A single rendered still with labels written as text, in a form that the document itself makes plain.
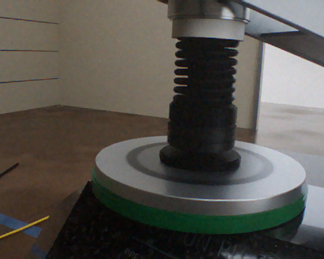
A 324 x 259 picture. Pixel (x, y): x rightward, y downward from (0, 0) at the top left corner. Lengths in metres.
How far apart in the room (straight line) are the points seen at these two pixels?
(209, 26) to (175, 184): 0.14
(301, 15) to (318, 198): 0.18
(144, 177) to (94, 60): 6.07
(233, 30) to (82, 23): 6.24
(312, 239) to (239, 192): 0.07
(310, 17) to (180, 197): 0.19
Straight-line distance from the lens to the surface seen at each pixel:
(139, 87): 5.88
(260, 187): 0.31
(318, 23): 0.34
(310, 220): 0.33
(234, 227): 0.28
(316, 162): 0.51
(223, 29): 0.32
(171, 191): 0.28
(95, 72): 6.35
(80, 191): 0.38
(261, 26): 0.44
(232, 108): 0.34
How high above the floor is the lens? 1.00
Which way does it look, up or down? 12 degrees down
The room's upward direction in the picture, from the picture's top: 3 degrees clockwise
